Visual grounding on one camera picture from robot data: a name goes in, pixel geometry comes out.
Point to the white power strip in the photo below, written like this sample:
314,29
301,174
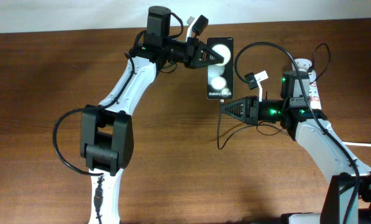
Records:
303,65

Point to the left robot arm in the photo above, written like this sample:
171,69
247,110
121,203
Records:
107,140

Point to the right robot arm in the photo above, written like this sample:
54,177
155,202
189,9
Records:
348,199

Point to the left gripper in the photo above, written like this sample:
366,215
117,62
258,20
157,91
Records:
192,55

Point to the black smartphone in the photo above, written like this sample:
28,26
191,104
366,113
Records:
220,77

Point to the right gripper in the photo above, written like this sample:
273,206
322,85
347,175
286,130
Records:
252,117

